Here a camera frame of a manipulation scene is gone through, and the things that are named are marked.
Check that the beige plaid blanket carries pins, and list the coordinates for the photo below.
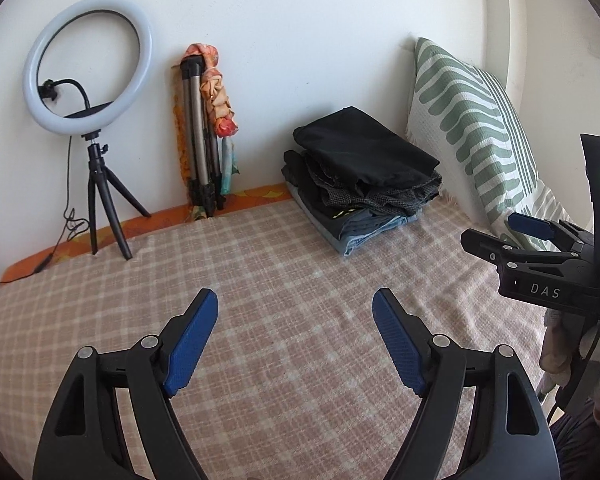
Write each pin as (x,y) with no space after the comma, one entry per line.
(290,320)

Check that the person's mauve clothing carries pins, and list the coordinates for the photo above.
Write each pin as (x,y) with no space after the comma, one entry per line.
(575,440)

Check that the orange leaf-print bed sheet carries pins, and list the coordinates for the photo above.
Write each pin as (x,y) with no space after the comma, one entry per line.
(155,217)

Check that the green and white patterned pillow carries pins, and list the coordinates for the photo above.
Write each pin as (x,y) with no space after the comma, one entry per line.
(460,110)

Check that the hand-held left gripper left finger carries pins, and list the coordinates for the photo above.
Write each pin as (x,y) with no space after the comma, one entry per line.
(190,350)

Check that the dark folded jeans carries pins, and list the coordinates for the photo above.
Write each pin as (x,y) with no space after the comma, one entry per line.
(340,225)

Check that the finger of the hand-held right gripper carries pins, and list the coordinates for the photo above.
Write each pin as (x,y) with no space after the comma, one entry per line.
(532,226)
(490,247)

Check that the black pants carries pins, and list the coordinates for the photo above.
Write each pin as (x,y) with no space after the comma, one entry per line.
(365,150)

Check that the light blue folded jeans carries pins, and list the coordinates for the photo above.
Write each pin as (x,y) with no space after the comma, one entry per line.
(355,247)

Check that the folded silver tripod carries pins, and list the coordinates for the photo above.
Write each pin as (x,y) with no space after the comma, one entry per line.
(194,125)

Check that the person's right hand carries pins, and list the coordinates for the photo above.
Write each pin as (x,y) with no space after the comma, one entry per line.
(560,345)

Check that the small black tripod stand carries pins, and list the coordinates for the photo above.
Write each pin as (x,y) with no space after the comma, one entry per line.
(96,170)

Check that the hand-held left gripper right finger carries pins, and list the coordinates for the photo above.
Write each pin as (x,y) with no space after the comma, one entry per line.
(397,345)

